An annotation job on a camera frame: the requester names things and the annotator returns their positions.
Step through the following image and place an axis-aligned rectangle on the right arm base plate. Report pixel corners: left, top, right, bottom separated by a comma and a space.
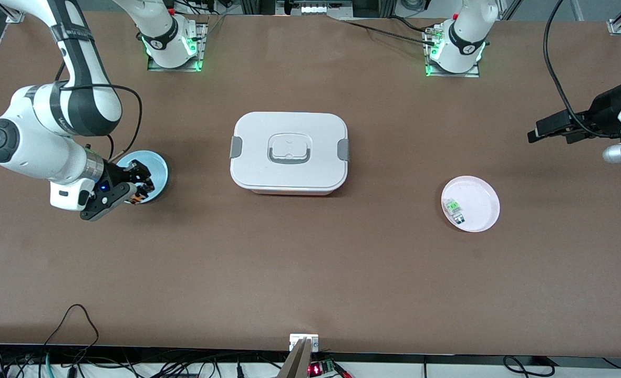
147, 20, 209, 73

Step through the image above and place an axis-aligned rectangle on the white lidded lunch box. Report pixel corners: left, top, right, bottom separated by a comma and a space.
230, 111, 350, 196

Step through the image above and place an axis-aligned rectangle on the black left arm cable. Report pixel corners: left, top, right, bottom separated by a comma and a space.
544, 0, 621, 139

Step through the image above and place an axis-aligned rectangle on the white camera bracket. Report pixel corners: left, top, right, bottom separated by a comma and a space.
289, 333, 319, 352

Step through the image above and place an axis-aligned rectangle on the aluminium camera post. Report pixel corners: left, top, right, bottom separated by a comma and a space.
278, 339, 314, 378

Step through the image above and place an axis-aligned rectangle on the pink plate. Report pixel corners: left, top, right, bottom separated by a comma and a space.
441, 175, 501, 233

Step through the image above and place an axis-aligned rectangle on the black looped cable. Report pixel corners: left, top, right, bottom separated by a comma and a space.
43, 304, 100, 348

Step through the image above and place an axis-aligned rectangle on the black table cable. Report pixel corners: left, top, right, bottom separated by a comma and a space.
341, 16, 438, 46

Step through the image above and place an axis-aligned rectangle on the green switch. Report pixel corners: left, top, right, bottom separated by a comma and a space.
443, 198, 467, 225

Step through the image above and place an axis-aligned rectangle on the black coiled floor cable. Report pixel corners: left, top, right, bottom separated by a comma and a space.
503, 355, 556, 377

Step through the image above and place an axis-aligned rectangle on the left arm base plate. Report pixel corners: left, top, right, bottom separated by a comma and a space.
424, 25, 481, 79

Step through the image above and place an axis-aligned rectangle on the light blue plate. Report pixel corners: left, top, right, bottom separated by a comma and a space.
115, 150, 169, 204

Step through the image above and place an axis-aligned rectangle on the red display circuit board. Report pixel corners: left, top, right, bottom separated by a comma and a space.
308, 360, 338, 377

